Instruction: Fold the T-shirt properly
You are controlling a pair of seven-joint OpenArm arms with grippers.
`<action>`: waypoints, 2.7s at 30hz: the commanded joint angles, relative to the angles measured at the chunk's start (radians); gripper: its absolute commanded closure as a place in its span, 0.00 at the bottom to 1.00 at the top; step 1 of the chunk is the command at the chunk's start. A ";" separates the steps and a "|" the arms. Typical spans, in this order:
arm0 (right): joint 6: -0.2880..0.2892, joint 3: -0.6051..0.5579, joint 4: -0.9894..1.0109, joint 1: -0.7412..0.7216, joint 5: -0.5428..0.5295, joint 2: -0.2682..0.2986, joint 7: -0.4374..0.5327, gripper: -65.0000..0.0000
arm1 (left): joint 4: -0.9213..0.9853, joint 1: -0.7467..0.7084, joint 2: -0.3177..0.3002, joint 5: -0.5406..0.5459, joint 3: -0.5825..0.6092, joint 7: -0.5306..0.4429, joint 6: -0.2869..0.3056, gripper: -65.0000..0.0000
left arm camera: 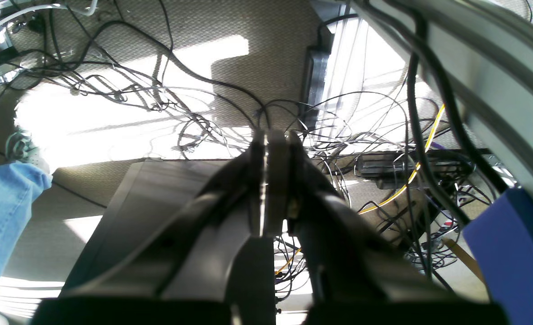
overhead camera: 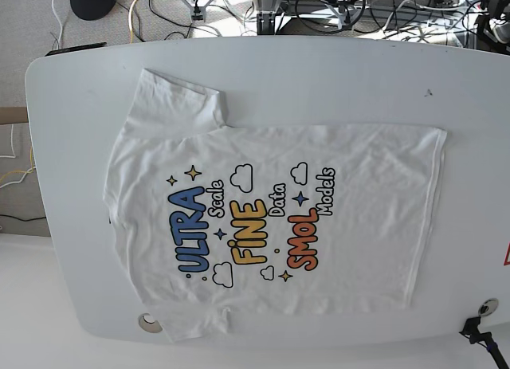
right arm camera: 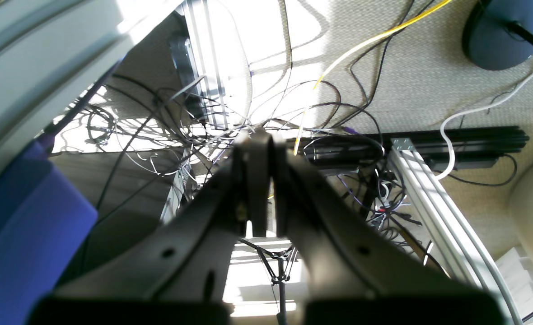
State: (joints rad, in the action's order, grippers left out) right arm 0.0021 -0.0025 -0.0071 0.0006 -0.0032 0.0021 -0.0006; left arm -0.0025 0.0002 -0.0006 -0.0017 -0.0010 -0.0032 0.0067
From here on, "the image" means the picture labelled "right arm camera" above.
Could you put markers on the purple cloth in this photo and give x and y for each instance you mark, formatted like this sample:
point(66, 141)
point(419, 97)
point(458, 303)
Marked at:
point(43, 221)

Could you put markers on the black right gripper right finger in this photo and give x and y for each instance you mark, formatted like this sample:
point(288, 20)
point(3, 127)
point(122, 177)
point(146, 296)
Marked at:
point(344, 256)

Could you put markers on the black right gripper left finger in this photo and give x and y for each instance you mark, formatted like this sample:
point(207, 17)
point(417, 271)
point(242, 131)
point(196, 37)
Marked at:
point(188, 259)

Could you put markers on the silver aluminium frame profile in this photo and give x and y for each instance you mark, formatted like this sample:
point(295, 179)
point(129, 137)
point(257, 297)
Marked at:
point(461, 252)

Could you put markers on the round black stand base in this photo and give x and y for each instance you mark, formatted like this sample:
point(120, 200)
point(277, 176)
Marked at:
point(498, 34)

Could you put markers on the black aluminium frame profile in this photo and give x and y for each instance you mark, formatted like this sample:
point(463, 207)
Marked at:
point(475, 148)

